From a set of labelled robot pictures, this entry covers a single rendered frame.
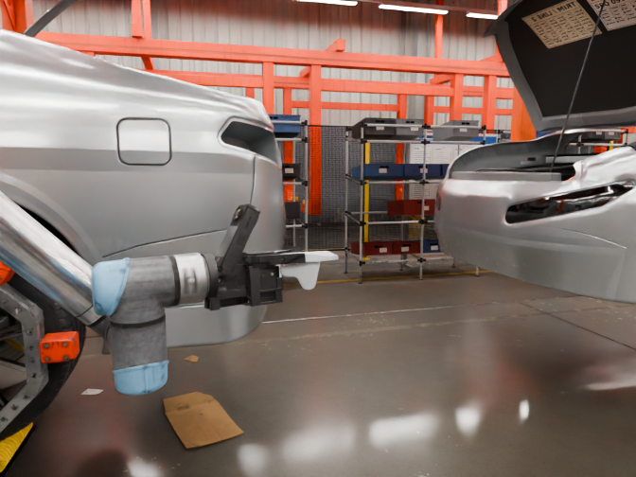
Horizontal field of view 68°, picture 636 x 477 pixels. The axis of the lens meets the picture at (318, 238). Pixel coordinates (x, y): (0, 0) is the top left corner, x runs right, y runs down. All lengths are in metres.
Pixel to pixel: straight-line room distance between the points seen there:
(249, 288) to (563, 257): 2.07
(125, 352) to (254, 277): 0.21
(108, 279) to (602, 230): 2.27
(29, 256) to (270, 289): 0.35
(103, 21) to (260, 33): 3.16
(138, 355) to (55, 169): 1.12
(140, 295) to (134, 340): 0.06
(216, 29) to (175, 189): 9.64
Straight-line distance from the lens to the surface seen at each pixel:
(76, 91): 1.76
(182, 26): 11.18
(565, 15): 3.52
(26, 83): 1.81
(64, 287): 0.81
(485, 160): 4.11
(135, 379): 0.73
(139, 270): 0.70
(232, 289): 0.75
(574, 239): 2.60
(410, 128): 5.95
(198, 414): 2.93
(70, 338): 1.61
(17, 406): 1.71
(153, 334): 0.72
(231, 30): 11.22
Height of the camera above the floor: 1.38
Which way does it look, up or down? 8 degrees down
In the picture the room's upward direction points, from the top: straight up
